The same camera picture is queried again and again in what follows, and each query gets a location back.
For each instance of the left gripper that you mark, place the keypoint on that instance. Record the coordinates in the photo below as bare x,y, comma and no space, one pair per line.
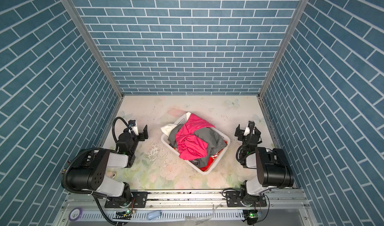
142,133

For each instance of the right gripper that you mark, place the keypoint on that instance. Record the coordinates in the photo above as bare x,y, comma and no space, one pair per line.
240,133

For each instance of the pink t shirt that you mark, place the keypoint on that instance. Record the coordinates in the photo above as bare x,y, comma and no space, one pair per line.
190,146

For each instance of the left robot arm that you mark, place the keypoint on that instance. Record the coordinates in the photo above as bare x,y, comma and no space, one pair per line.
87,172

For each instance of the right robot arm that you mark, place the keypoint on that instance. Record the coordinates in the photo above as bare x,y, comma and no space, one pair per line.
273,169

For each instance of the grey t shirt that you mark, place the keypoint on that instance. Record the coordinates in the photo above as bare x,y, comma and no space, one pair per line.
206,134

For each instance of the red t shirt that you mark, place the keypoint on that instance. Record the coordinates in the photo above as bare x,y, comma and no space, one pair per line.
205,163

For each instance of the right green circuit board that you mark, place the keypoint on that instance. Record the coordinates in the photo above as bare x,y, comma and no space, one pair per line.
250,217

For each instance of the green circuit board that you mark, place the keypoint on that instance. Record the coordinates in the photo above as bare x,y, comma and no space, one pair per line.
123,215
250,217

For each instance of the left green circuit board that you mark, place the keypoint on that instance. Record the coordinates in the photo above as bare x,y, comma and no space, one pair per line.
123,215

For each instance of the purple tape roll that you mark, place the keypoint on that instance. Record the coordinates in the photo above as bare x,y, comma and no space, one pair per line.
75,214

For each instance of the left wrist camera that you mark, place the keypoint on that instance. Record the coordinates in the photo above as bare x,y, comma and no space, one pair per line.
133,127

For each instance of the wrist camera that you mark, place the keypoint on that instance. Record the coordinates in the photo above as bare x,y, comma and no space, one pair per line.
133,127
250,129

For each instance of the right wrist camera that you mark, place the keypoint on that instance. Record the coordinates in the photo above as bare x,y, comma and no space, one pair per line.
250,129

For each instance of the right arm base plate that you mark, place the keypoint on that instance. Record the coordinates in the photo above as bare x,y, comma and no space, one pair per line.
235,199

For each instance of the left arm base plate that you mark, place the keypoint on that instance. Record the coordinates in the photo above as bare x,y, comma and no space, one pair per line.
130,200

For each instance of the aluminium mounting rail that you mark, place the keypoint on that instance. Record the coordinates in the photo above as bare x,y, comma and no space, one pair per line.
214,199

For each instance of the white slotted cable duct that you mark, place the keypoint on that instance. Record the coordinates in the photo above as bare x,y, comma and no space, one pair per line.
176,216

